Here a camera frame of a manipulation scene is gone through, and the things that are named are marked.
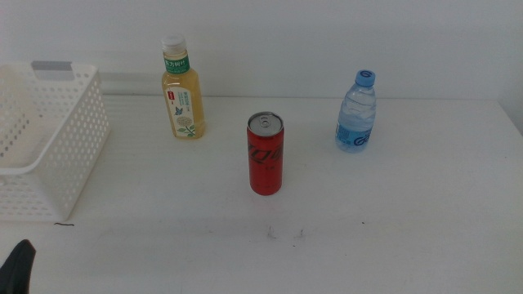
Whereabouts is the red soda can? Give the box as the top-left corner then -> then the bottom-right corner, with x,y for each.
246,111 -> 285,197

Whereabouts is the yellow tea bottle green label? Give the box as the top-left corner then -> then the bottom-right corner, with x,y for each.
160,33 -> 207,140

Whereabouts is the clear water bottle blue cap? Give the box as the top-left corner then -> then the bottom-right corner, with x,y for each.
334,69 -> 378,154

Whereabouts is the white perforated plastic basket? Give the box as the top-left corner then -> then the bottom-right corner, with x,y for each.
0,60 -> 111,223

